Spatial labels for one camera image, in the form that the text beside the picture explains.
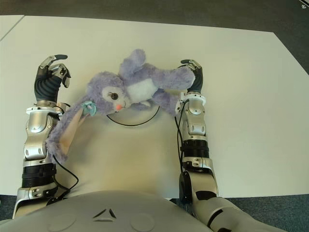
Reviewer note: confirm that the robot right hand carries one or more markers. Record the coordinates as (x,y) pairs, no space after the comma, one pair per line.
(198,79)

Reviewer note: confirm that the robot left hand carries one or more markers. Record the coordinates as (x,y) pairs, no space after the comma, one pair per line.
(47,87)

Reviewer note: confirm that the purple plush rabbit doll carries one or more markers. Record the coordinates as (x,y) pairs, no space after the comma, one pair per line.
(142,79)

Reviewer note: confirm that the robot left arm silver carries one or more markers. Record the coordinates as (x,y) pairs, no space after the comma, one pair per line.
(36,120)

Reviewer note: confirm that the robot right arm silver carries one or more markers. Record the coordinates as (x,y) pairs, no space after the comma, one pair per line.
(195,113)

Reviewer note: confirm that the white plate black rim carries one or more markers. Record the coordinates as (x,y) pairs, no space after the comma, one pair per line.
(135,116)

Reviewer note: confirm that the grey robot torso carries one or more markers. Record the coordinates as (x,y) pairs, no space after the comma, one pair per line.
(108,210)

